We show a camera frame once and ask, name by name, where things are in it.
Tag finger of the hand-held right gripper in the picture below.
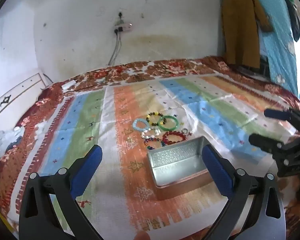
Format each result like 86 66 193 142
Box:
264 108 300 133
248 133 283 154

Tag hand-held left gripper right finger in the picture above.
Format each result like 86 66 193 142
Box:
201 144 287 240

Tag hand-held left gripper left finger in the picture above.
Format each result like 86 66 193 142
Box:
19 144 103 240

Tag silver metal tin box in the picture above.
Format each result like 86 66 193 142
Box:
147 136 217 201

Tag red bead bracelet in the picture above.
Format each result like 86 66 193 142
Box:
162 131 188 146

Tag multicoloured bead bracelet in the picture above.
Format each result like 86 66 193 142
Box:
144 137 166 150

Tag light blue bead bracelet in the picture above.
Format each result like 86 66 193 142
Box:
132 119 150 132

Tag green jade bangle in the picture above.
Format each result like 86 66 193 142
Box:
157 115 179 132

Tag white bead bracelet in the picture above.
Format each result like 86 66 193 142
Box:
141 129 162 140

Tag yellow and dark bead bracelet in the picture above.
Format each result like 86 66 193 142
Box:
146 112 165 128

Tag blue printed hanging blanket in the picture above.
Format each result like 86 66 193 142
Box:
247 0 300 98

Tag striped colourful mat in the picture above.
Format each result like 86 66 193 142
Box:
5 74 300 240

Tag black hanging garment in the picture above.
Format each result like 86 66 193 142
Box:
287 2 300 42

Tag mustard hanging garment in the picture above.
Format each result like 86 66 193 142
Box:
221 0 270 69

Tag grey crumpled cloth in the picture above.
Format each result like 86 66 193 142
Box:
0 127 25 173

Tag white cabinet door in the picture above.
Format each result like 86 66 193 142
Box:
0 73 44 125

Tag floral brown bedsheet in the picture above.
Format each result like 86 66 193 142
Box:
0 56 300 240

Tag white power strip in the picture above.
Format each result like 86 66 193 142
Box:
114 21 133 33

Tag grey wall cables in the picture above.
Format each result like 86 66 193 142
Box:
108 32 123 65

